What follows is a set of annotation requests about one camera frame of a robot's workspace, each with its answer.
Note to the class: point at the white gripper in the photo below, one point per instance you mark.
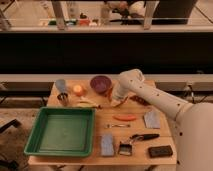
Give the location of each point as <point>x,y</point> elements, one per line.
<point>116,101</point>

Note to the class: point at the red bowl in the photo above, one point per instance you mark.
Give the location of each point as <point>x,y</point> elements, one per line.
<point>109,93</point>

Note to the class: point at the orange carrot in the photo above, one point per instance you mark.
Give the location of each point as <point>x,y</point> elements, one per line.
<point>124,118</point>

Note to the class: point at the small metal cup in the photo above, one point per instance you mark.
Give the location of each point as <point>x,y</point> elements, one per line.
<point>63,99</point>

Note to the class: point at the silver fork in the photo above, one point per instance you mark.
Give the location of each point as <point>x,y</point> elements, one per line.
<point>117,125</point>

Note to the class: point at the small metal box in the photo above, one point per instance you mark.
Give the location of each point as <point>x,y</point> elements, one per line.
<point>125,149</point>

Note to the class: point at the purple bowl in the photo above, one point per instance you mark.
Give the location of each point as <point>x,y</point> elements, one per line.
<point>100,84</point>

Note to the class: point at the black rectangular case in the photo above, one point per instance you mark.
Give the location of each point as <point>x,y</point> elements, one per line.
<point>160,151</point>

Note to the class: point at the yellow banana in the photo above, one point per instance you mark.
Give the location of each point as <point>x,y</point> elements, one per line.
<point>87,103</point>

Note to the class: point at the wooden table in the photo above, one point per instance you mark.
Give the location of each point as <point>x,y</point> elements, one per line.
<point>103,117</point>

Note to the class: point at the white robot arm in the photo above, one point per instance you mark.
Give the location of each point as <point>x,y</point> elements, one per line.
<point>195,142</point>

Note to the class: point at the orange peach fruit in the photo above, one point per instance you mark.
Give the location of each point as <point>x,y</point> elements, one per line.
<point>78,90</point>

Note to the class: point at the green plastic tray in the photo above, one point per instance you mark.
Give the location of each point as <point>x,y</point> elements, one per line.
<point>62,132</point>

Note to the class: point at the blue plastic cup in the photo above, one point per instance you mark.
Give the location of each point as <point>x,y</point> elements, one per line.
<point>61,85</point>

